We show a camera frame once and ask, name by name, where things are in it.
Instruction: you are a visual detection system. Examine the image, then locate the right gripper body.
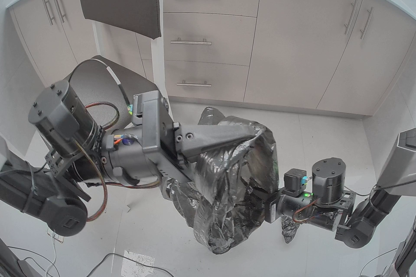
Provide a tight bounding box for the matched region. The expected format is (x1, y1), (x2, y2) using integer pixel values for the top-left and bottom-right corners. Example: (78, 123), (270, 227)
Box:
(265, 195), (314, 224)

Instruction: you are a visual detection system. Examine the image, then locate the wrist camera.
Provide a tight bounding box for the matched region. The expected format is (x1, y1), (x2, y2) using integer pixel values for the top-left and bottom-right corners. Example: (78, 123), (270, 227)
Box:
(129, 90), (173, 153)
(284, 169), (308, 197)

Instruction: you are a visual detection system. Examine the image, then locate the black cable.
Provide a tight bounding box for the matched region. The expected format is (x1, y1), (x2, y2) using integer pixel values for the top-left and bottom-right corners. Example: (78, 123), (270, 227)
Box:
(67, 59), (134, 114)
(86, 253), (169, 277)
(357, 249), (400, 277)
(344, 180), (416, 200)

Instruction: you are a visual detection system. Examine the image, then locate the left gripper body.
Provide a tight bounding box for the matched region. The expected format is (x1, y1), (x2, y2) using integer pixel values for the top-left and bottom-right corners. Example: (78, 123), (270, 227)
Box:
(102, 130), (198, 187)

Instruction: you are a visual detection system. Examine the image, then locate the black plastic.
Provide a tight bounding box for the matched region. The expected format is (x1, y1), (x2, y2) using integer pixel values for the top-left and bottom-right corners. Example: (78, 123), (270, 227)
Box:
(279, 216), (301, 244)

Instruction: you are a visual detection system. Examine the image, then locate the white cable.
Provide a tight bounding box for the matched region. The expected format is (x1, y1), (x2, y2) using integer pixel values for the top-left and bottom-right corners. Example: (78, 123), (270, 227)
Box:
(45, 227), (60, 277)

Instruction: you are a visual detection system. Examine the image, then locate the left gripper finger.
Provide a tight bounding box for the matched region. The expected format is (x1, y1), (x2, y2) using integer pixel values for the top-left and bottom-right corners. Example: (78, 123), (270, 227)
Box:
(174, 122), (257, 163)

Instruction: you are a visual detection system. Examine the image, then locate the beige cabinet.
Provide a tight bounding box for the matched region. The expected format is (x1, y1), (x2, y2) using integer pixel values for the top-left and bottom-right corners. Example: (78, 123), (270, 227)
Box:
(5, 0), (416, 117)

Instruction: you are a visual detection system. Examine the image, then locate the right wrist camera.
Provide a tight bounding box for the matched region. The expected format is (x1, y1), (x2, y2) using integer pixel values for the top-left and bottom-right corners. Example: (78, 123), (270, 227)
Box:
(284, 169), (308, 197)

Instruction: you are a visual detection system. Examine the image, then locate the black plastic bag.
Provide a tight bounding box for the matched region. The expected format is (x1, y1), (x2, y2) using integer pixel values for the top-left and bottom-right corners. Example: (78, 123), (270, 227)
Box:
(161, 106), (280, 255)

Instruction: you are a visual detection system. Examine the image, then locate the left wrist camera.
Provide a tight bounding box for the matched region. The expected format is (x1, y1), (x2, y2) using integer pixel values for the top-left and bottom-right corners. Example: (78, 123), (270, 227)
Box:
(129, 90), (173, 153)

